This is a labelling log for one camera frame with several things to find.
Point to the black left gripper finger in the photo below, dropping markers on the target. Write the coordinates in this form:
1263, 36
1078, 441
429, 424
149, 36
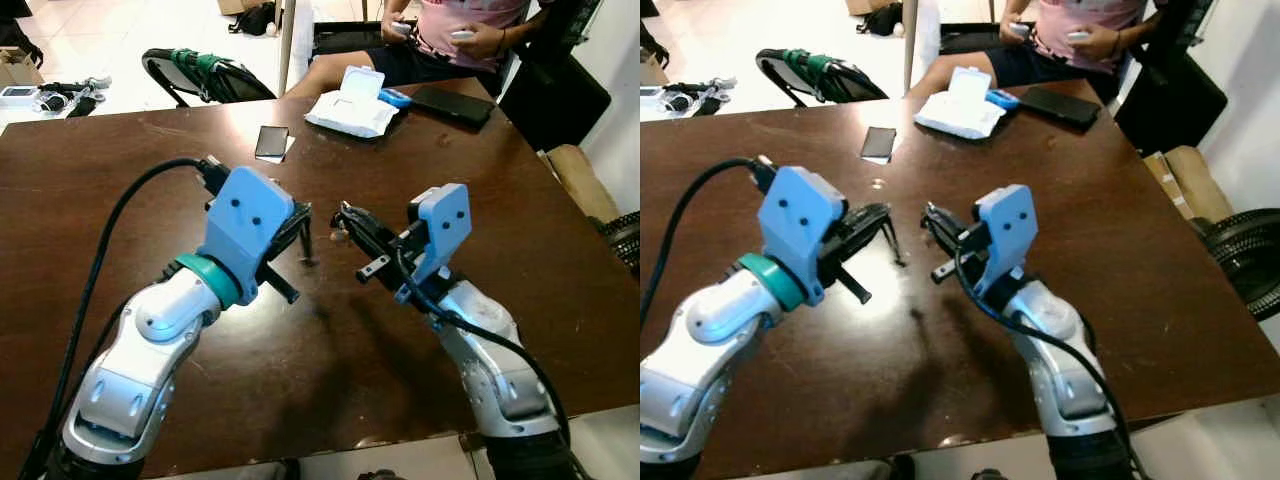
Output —
298, 215
296, 236
872, 237
868, 215

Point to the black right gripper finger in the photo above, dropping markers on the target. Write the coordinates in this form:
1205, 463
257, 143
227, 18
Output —
945, 217
360, 238
365, 218
942, 240

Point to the small black phone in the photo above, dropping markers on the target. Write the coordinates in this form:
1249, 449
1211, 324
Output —
879, 143
271, 141

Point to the dark brown wooden table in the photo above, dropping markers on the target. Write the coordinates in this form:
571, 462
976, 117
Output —
1100, 170
450, 150

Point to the white wet wipes pack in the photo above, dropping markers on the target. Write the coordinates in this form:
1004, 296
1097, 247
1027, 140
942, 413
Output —
960, 105
350, 105

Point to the small blue object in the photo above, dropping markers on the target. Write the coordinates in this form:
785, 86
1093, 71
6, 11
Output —
395, 98
1003, 98

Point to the flat black case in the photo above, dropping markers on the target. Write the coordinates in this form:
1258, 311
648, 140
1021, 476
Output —
1060, 105
452, 105

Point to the white pole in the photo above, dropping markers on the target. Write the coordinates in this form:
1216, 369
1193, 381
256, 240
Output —
910, 45
288, 45

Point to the black bag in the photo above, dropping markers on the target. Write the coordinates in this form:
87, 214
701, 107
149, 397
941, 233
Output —
258, 18
885, 18

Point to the black and white gadgets pile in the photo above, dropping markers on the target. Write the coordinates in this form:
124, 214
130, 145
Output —
75, 95
700, 95

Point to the black round fan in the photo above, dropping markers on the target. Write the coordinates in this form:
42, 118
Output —
1245, 260
625, 242

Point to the black office chair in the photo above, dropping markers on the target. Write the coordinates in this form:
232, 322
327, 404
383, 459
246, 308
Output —
1170, 100
555, 95

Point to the seated person in pink shirt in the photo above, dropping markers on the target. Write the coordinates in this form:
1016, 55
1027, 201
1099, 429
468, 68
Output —
470, 20
1090, 20

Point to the white device with screen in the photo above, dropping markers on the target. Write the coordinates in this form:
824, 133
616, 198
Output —
650, 97
18, 96

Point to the brown cardboard box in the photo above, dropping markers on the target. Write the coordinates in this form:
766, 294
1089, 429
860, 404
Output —
15, 68
650, 68

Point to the pale blue left wrist camera mount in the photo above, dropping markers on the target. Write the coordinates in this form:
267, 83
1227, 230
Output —
245, 220
800, 215

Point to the pale blue wrist camera mount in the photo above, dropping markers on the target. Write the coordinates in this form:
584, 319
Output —
800, 215
445, 215
245, 220
1010, 220

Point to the pale blue right wrist camera mount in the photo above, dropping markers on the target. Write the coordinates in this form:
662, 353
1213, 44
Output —
1010, 220
445, 215

